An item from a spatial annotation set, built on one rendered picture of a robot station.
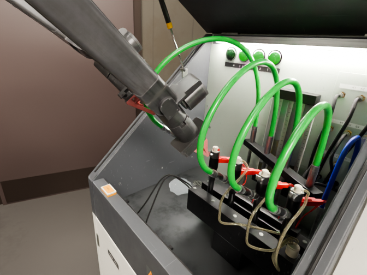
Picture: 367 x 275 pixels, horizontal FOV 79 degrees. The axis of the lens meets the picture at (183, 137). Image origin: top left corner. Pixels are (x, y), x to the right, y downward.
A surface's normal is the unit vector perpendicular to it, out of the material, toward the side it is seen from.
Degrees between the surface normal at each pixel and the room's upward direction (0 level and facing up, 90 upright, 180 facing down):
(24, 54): 90
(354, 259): 76
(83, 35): 111
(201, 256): 0
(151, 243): 0
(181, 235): 0
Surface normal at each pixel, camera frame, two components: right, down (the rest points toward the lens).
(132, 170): 0.66, 0.32
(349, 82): -0.75, 0.22
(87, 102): 0.44, 0.37
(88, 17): 0.63, 0.57
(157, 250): 0.06, -0.92
